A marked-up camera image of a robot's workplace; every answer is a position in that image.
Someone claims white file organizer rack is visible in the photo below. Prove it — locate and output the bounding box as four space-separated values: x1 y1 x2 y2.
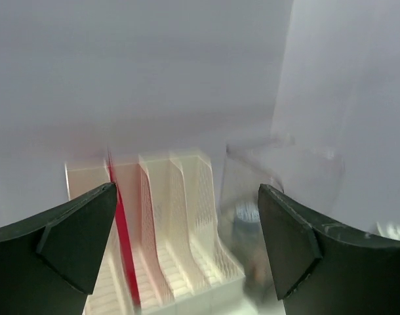
65 150 245 314

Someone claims clear acrylic storage box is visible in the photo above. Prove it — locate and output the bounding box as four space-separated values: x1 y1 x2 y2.
218 134 345 303

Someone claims red notebook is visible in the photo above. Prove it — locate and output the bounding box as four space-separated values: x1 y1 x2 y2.
108 148 141 314

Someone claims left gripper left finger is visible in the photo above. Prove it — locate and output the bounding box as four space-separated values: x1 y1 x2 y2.
0 182 117 315

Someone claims blue lidded jar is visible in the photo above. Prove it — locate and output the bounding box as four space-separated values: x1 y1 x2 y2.
233 201 260 232

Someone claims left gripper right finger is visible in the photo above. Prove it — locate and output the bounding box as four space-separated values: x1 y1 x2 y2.
258 184 400 315

